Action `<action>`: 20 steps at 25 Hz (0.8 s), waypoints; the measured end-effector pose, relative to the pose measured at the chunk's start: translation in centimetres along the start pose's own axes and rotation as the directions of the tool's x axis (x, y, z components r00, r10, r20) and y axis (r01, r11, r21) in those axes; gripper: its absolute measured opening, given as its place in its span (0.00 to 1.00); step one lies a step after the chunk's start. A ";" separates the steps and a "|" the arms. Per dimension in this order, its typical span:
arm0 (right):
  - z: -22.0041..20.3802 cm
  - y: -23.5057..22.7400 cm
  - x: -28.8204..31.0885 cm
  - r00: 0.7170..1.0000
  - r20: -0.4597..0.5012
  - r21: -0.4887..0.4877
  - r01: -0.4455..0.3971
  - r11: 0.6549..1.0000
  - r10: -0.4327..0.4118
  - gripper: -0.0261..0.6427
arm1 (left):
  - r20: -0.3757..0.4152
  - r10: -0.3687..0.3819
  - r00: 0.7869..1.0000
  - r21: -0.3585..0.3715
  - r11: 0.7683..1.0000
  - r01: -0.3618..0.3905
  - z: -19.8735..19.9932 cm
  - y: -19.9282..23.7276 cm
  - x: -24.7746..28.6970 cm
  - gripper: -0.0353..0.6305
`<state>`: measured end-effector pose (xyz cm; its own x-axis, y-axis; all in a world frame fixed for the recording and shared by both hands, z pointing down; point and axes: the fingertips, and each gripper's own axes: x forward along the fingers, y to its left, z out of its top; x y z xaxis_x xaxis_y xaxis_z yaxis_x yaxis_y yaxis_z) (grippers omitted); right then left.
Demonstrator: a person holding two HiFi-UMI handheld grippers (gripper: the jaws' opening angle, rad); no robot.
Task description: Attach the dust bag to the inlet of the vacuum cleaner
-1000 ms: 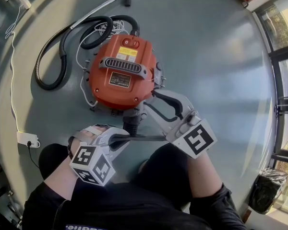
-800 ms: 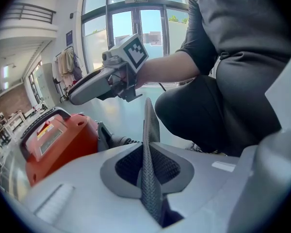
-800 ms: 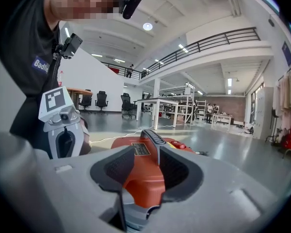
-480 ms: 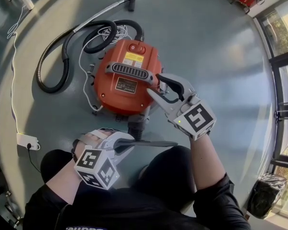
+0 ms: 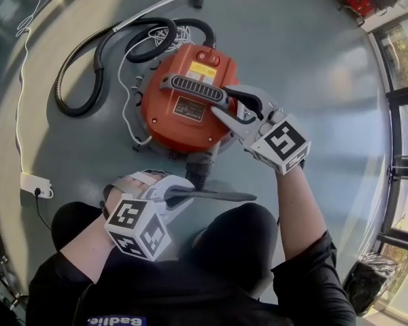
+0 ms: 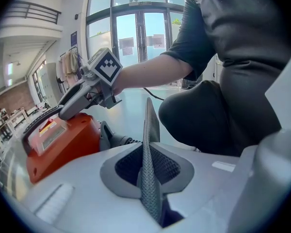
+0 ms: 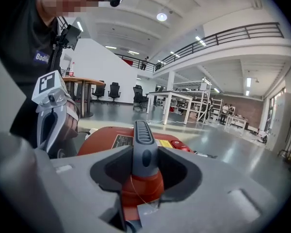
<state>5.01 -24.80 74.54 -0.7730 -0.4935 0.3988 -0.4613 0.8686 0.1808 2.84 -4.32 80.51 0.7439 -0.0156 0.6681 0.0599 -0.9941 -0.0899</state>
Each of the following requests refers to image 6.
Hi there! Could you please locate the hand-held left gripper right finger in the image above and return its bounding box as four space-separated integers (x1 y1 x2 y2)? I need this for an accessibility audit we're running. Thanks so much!
150 142 260 233

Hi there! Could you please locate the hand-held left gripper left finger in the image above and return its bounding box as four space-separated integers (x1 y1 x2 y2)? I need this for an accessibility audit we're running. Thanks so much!
4 142 162 233

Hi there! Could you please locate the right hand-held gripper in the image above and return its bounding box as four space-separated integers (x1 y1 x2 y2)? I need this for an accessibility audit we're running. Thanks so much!
58 47 123 121

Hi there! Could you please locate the orange vacuum cleaner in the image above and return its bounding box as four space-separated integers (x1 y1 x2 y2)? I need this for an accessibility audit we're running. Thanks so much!
21 105 146 184

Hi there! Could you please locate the person's right forearm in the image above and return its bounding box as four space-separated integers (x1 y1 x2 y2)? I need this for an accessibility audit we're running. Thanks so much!
113 54 194 96

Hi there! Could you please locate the clothes rack with garments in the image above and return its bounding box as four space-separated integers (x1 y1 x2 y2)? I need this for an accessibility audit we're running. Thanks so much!
55 46 84 94

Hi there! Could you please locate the white table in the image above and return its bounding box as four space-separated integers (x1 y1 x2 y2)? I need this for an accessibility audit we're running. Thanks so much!
4 108 30 135

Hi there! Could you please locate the paper notice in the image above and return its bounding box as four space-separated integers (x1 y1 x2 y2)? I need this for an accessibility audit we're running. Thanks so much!
146 34 165 49
118 36 134 57

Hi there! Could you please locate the white balcony with railing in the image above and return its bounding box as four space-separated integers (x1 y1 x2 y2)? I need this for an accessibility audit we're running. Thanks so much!
0 0 64 43

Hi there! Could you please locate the black framed glass door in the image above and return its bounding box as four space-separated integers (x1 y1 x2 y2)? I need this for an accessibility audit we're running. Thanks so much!
85 0 194 87

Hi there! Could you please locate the small rectangular sign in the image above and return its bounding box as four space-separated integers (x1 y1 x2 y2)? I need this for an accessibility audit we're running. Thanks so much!
129 0 152 7

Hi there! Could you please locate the person's black clothing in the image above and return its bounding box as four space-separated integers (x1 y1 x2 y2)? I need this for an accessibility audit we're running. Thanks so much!
157 0 291 157

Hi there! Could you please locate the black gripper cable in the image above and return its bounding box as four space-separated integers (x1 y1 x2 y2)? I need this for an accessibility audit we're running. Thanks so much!
142 87 165 101

